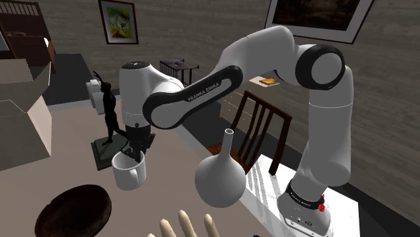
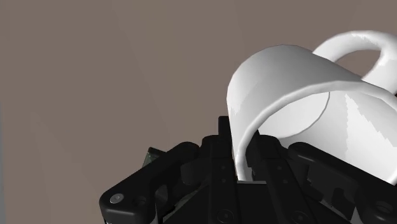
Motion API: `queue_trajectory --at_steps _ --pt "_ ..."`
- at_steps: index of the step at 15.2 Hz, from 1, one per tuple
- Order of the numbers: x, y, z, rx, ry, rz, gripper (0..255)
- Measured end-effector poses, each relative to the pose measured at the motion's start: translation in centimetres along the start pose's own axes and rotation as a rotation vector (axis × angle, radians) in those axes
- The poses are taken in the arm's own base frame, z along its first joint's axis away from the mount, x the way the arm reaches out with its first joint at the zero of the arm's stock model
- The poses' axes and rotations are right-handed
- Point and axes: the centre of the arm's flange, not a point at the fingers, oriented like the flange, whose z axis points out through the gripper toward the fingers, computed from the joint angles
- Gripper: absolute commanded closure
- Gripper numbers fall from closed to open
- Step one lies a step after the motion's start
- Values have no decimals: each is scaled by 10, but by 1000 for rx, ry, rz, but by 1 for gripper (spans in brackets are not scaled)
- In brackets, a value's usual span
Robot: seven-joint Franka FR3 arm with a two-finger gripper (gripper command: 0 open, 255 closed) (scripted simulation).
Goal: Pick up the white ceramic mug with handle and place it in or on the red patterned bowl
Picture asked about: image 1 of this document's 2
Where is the colourful dark-framed wall picture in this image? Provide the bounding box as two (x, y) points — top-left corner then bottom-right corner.
(98, 0), (139, 45)

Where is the white boxy appliance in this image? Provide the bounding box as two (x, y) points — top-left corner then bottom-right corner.
(85, 79), (108, 115)

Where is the small dark side table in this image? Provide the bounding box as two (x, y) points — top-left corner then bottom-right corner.
(159, 58), (201, 87)

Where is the black figure on dark base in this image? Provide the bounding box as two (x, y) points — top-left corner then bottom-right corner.
(90, 70), (130, 172)

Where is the white round long-necked vase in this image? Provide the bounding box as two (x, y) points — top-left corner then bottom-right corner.
(195, 128), (247, 209)

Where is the white patterned robot stand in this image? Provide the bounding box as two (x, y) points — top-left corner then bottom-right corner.
(238, 154), (360, 237)

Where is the orange flat book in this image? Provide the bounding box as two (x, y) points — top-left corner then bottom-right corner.
(258, 77), (281, 87)

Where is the dark brown bowl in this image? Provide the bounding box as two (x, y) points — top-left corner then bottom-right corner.
(34, 184), (112, 237)

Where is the large grey open box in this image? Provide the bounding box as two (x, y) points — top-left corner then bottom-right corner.
(0, 59), (53, 172)

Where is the dark brown cabinet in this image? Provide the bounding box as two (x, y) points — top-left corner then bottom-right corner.
(0, 0), (57, 75)

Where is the brown wooden chair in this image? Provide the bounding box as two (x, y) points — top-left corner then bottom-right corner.
(205, 90), (293, 176)

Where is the dark white-framed wall picture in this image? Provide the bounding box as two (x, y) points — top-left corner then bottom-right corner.
(264, 0), (376, 45)

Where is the white mug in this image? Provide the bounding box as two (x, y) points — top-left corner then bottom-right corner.
(111, 150), (147, 191)

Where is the cream rounded stick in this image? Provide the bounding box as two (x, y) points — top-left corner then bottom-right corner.
(178, 209), (198, 237)
(203, 213), (221, 237)
(159, 218), (178, 237)

